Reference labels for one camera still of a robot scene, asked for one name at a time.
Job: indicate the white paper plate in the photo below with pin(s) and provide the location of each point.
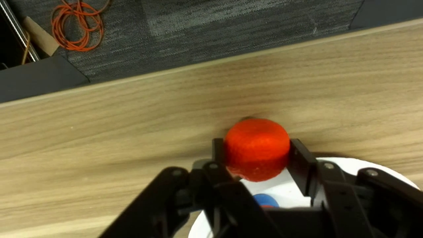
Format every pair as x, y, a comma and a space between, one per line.
286, 192

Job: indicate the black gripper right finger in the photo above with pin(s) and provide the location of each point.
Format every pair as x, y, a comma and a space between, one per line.
305, 169

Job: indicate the thin metal rail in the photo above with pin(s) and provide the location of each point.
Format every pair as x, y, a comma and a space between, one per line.
18, 33

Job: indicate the brown cardboard cone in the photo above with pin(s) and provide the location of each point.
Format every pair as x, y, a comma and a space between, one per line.
42, 37

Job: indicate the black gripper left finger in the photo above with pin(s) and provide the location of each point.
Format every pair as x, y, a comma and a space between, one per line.
220, 153

